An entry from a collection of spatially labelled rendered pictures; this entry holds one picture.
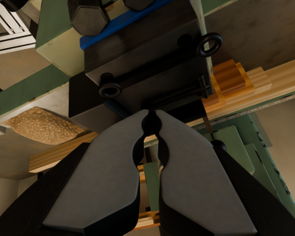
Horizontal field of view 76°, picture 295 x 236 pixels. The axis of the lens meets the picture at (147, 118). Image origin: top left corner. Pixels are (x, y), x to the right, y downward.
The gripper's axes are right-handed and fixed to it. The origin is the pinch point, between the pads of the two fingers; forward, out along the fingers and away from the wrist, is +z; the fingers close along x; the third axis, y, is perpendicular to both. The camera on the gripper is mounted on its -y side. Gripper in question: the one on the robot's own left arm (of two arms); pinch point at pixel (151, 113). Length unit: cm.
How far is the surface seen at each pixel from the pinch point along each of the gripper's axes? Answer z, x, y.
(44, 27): 7.3, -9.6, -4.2
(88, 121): 4.3, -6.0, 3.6
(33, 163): 22.5, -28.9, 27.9
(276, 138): 180, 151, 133
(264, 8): 16.8, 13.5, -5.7
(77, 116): 3.6, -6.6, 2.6
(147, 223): 103, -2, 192
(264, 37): 19.6, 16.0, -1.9
